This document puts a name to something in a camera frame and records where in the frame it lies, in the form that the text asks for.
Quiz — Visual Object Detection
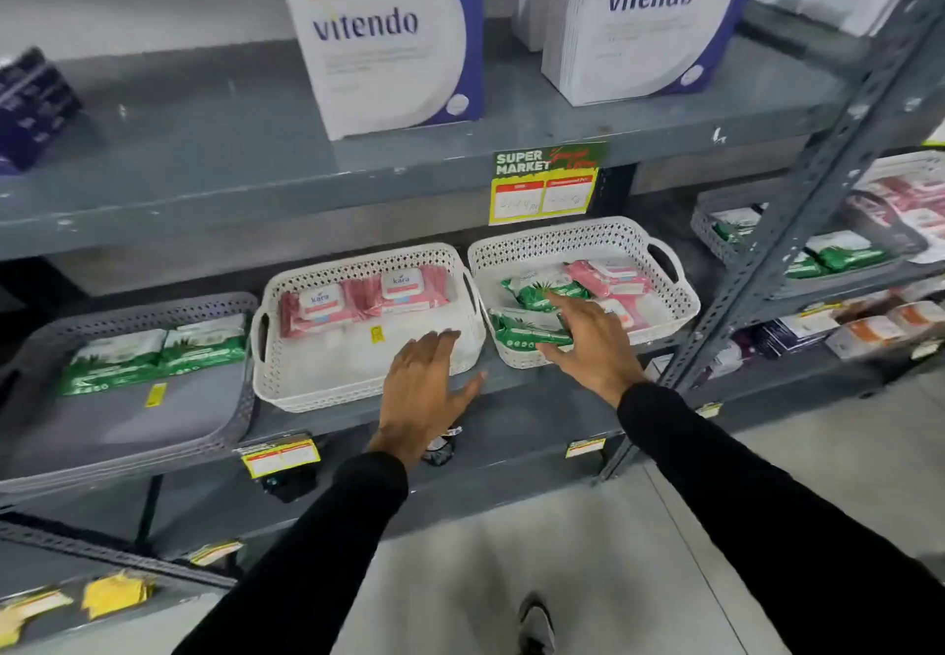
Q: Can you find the person's shoe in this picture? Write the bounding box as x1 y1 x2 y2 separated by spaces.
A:
517 592 557 655

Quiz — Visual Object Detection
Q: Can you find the white and blue carton box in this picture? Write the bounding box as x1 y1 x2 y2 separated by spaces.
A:
542 0 778 108
269 0 485 141

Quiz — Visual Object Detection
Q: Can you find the green and yellow price sign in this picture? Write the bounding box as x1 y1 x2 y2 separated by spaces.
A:
488 142 608 226

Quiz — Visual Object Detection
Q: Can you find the grey perforated plastic basket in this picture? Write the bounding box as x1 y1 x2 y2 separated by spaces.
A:
691 178 929 288
0 292 260 495

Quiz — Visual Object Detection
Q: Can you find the white and dark box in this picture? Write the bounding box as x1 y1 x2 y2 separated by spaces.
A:
752 310 840 359

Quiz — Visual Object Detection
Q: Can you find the pink wet wipes packet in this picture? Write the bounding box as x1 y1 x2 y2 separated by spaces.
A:
591 296 652 332
564 259 655 300
279 283 368 340
360 265 452 316

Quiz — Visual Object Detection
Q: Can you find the person's right forearm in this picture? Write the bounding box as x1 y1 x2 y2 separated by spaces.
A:
617 381 945 655

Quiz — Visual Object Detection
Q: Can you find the grey metal shelf rack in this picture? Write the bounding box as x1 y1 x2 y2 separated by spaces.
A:
0 0 945 641
650 1 945 412

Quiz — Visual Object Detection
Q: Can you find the person's left hand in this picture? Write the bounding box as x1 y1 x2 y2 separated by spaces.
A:
367 330 488 472

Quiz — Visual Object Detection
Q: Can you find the white and orange box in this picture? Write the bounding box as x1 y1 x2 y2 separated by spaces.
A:
825 315 911 362
886 299 945 339

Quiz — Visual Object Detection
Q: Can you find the pile of pink packets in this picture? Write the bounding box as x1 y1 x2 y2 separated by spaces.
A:
846 173 945 264

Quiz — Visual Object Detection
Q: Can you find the black label holder clip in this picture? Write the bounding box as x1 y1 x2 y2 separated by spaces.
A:
260 465 320 505
421 426 464 468

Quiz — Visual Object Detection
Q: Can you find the person's left forearm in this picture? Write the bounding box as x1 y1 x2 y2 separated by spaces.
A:
173 451 410 655

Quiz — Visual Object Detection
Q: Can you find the person's right hand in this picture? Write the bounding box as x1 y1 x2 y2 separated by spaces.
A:
536 293 648 409

